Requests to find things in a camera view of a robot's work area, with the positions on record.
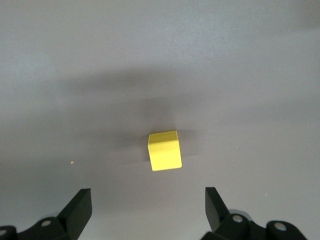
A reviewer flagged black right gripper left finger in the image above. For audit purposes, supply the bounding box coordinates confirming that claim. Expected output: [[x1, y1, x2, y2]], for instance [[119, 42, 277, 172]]
[[0, 188, 93, 240]]

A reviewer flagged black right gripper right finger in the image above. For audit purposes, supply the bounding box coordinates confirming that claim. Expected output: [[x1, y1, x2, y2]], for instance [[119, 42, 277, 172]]
[[199, 186, 308, 240]]

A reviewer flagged yellow cube block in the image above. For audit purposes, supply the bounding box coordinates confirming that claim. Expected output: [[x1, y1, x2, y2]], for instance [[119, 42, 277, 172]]
[[147, 130, 183, 172]]

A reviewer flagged brown table mat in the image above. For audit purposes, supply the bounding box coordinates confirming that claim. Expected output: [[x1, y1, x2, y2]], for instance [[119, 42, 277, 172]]
[[0, 0, 320, 240]]

